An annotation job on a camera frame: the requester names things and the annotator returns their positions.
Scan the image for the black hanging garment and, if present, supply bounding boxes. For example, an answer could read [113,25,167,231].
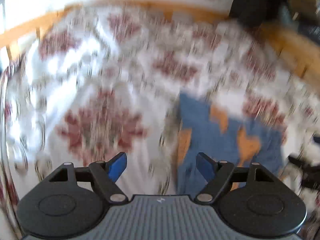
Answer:
[229,0,287,28]

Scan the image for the white floral bedspread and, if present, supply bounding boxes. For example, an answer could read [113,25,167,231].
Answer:
[1,4,319,239]

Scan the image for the blue orange patterned pants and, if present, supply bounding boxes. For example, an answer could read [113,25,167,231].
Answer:
[176,94,283,197]

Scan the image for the wooden bed frame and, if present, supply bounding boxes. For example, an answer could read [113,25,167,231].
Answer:
[1,0,319,92]

